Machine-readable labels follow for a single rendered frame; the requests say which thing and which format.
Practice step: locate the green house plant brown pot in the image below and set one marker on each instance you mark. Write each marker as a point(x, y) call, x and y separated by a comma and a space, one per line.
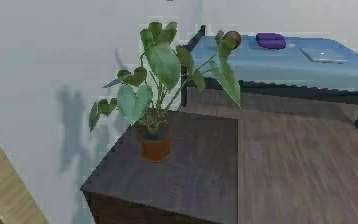
point(160, 63)

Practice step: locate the purple pillow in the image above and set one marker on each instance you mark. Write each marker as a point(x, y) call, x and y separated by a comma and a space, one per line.
point(271, 40)

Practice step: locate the dark wooden cabinet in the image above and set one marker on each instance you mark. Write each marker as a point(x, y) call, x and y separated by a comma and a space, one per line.
point(193, 166)

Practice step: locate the brown ball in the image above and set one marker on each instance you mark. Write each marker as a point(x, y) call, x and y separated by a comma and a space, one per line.
point(235, 37)

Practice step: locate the blue bed black frame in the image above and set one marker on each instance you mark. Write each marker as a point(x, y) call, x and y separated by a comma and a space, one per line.
point(287, 70)

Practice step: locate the light wooden furniture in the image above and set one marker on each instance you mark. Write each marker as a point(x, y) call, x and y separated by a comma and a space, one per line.
point(7, 190)

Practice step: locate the grey laptop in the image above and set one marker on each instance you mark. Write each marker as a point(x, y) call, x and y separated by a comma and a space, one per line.
point(323, 55)

